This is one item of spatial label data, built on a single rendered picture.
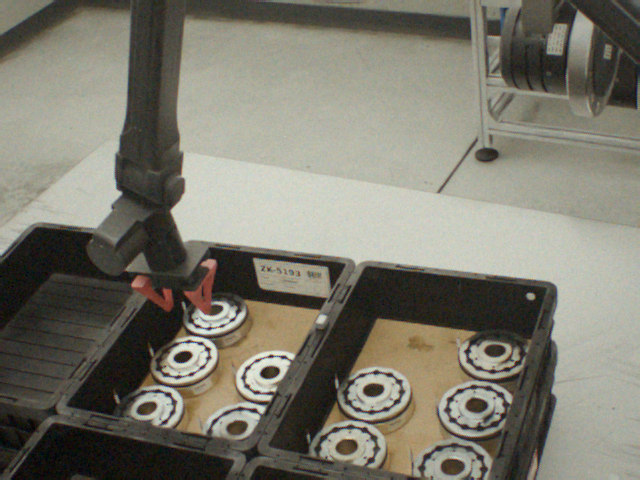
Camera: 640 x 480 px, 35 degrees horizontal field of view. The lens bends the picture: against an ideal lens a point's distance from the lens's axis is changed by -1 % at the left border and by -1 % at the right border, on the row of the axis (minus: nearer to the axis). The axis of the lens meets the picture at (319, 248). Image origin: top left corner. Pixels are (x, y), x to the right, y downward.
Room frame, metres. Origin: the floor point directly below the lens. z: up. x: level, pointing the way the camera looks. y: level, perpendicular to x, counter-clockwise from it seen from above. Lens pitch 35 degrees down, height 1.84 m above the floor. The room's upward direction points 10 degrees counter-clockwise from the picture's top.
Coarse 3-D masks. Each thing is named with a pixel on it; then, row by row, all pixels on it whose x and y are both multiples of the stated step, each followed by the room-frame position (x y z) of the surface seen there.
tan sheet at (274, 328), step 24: (264, 312) 1.27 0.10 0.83; (288, 312) 1.26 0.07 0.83; (312, 312) 1.25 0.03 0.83; (264, 336) 1.21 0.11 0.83; (288, 336) 1.20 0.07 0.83; (240, 360) 1.16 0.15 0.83; (144, 384) 1.15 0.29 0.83; (216, 384) 1.12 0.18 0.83; (192, 408) 1.08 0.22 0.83; (216, 408) 1.07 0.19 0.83
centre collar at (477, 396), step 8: (464, 400) 0.96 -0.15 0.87; (472, 400) 0.97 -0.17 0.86; (480, 400) 0.96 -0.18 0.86; (488, 400) 0.96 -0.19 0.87; (464, 408) 0.95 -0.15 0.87; (488, 408) 0.94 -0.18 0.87; (464, 416) 0.94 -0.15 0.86; (472, 416) 0.93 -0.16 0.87; (480, 416) 0.93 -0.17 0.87; (488, 416) 0.93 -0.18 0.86
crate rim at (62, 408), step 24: (192, 240) 1.36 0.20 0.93; (336, 264) 1.23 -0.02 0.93; (336, 288) 1.17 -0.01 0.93; (120, 336) 1.15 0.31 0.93; (312, 336) 1.07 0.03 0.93; (96, 360) 1.10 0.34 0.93; (72, 384) 1.06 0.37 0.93; (288, 384) 0.99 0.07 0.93; (72, 408) 1.01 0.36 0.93; (144, 432) 0.94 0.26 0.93; (168, 432) 0.94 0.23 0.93; (192, 432) 0.93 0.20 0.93
